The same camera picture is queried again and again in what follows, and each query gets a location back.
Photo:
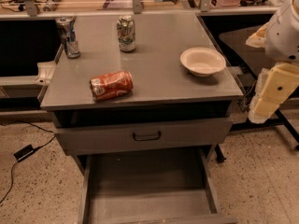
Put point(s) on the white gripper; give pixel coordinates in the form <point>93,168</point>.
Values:
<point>282,36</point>

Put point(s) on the orange coke can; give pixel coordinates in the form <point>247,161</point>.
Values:
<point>111,85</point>

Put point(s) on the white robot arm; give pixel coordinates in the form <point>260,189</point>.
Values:
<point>280,39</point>

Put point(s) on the closed grey top drawer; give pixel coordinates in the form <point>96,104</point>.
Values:
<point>118,138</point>

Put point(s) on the grey drawer cabinet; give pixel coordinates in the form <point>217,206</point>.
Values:
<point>163,90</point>

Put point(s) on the green white soda can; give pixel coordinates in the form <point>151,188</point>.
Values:
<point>126,33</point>

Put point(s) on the open grey middle drawer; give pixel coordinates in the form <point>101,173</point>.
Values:
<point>163,186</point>

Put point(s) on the blue silver soda can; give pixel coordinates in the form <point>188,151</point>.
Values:
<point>65,26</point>

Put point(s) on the white bowl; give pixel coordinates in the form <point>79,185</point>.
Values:
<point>202,62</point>

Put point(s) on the black power adapter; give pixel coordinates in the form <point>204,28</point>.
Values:
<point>24,153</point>

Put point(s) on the black drawer handle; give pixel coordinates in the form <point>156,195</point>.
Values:
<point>146,137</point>

